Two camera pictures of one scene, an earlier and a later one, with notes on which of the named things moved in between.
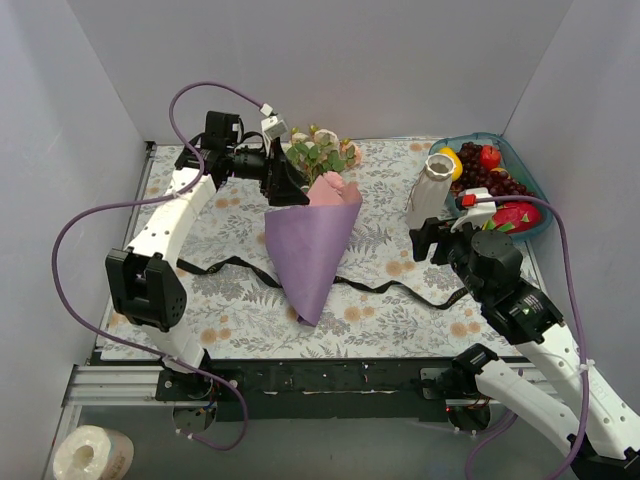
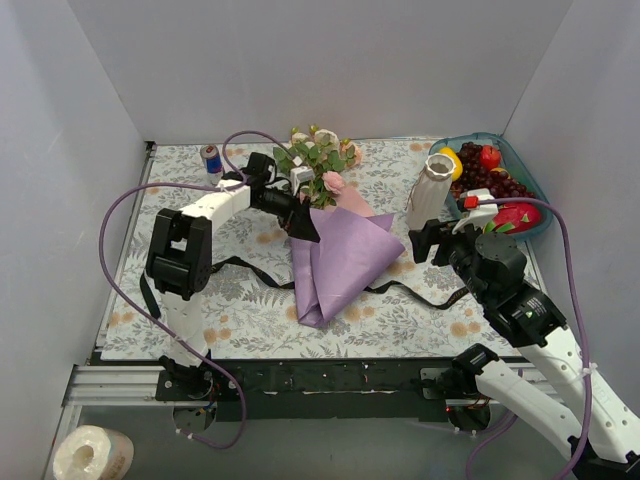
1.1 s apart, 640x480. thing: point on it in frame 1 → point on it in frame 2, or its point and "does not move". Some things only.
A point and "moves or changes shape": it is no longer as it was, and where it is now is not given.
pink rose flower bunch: (319, 152) does not move
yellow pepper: (458, 164) does not move
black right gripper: (438, 243) does not move
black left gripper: (272, 173) → (293, 216)
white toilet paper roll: (90, 452) does not move
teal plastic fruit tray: (516, 169) does not move
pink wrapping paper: (330, 189) → (352, 199)
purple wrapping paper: (307, 246) moves or changes shape
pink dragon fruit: (515, 217) does not move
